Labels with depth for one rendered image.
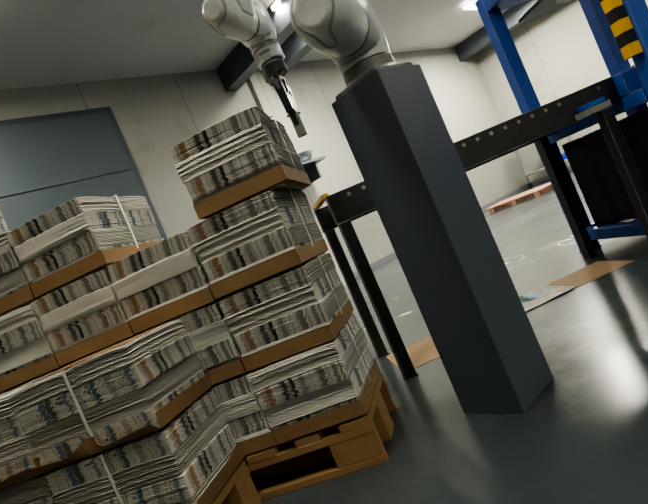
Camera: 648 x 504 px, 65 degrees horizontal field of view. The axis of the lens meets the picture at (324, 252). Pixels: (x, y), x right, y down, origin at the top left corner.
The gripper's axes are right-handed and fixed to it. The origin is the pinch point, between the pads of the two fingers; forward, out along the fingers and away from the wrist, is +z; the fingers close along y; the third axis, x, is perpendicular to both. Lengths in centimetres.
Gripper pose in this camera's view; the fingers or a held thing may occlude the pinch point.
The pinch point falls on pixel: (298, 125)
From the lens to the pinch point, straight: 161.6
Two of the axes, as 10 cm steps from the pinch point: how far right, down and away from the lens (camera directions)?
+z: 4.0, 9.2, 0.1
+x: 8.9, -3.8, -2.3
